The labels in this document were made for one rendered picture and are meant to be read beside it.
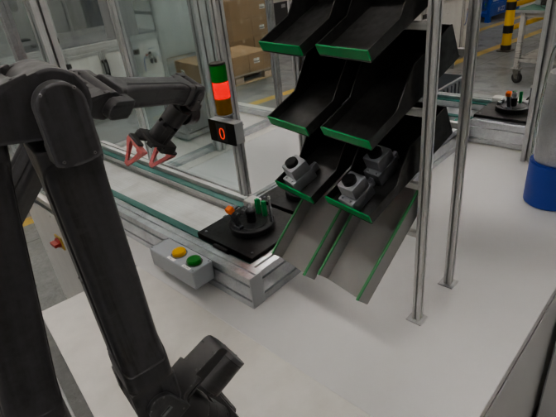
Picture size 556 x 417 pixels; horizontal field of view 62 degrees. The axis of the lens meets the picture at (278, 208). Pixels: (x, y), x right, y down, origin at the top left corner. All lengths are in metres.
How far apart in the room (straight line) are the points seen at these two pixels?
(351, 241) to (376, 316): 0.22
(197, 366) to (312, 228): 0.61
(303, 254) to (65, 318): 0.69
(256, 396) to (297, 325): 0.23
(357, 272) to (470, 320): 0.31
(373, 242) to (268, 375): 0.38
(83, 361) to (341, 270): 0.67
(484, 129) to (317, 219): 1.19
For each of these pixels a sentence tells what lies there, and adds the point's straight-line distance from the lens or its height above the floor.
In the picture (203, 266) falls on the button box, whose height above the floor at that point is 0.96.
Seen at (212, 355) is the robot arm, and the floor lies 1.22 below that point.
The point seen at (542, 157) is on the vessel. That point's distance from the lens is 1.68.
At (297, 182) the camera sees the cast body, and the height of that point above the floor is 1.22.
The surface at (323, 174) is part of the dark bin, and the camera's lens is 1.08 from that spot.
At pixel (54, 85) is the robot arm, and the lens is 0.41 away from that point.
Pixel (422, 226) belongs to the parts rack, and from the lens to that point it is 1.05.
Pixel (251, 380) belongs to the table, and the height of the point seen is 0.86.
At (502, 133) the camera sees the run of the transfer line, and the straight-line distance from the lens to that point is 2.17.
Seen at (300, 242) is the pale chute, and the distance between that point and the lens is 1.18.
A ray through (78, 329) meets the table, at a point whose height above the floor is 0.86.
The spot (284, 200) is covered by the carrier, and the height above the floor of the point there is 0.97.
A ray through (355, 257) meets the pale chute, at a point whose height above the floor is 1.04.
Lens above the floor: 1.69
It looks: 29 degrees down
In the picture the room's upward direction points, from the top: 7 degrees counter-clockwise
